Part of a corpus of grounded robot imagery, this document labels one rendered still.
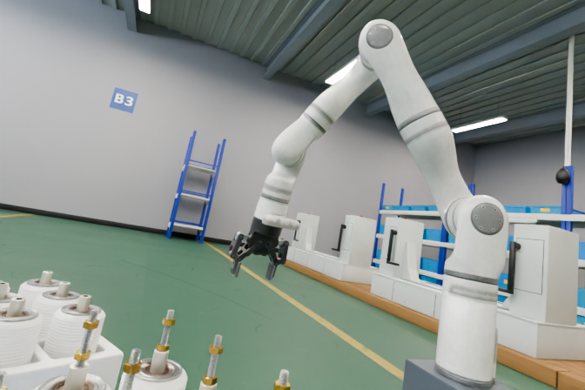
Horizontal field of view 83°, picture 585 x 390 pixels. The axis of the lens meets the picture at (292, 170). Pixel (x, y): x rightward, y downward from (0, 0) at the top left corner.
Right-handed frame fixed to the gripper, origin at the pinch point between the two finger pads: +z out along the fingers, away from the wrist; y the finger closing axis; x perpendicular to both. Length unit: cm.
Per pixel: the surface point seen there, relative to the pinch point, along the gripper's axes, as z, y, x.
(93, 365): 21.5, 28.4, -0.6
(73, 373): 4.8, 33.7, 24.3
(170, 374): 7.5, 20.7, 22.2
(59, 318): 14.8, 36.3, -5.7
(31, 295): 20, 43, -25
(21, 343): 16.4, 41.0, -0.1
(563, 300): 1, -203, -7
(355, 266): 58, -228, -194
